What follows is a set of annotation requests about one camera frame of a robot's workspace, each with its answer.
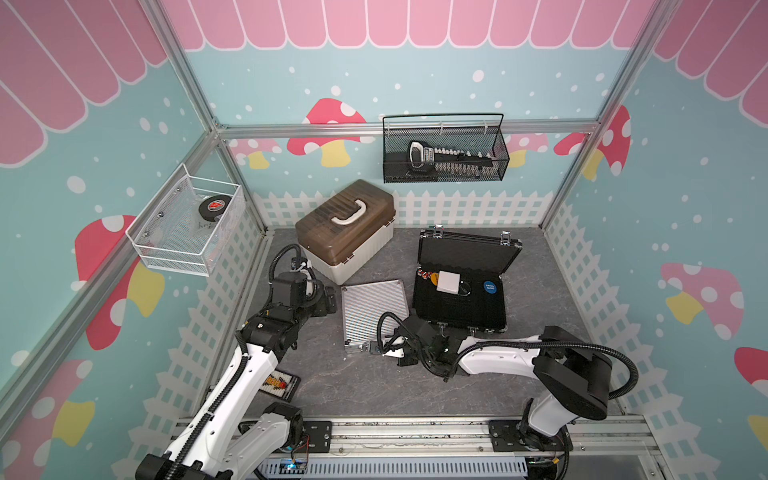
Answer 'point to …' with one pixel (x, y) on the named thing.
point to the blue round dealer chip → (490, 287)
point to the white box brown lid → (347, 228)
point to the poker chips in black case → (433, 276)
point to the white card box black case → (448, 282)
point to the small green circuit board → (292, 466)
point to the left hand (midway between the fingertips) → (319, 295)
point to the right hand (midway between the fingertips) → (390, 335)
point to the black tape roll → (213, 206)
